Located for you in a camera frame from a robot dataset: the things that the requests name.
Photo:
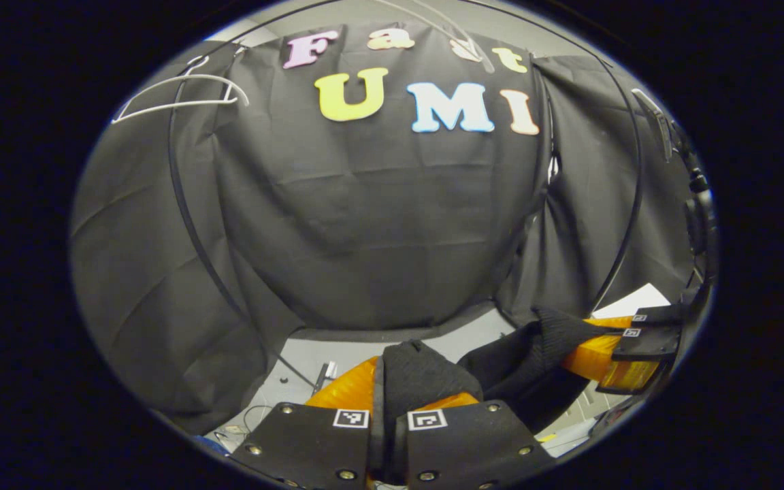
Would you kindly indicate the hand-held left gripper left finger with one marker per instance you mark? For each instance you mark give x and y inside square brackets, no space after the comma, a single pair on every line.
[310,449]

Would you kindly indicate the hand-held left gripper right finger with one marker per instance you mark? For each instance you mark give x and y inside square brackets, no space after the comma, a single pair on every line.
[467,449]

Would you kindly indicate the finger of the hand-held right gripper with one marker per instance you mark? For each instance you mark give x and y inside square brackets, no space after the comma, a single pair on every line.
[661,316]
[647,344]

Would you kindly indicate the black knitted garment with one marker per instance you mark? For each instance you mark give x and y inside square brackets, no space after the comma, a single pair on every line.
[501,367]

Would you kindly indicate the white clothes hanger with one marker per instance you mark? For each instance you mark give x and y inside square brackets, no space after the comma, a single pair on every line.
[181,105]
[480,58]

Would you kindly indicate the black metal clothes rack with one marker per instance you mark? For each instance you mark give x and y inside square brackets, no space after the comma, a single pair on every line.
[638,197]

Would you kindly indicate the white empty clothes hanger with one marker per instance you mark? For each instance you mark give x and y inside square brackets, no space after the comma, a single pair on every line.
[181,105]

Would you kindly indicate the small grey floor fitting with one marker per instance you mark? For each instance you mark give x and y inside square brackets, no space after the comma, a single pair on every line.
[327,373]

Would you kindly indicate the blue object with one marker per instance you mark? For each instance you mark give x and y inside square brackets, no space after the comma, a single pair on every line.
[211,444]

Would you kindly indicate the black backdrop cloth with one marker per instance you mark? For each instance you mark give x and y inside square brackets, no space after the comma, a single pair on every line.
[378,224]

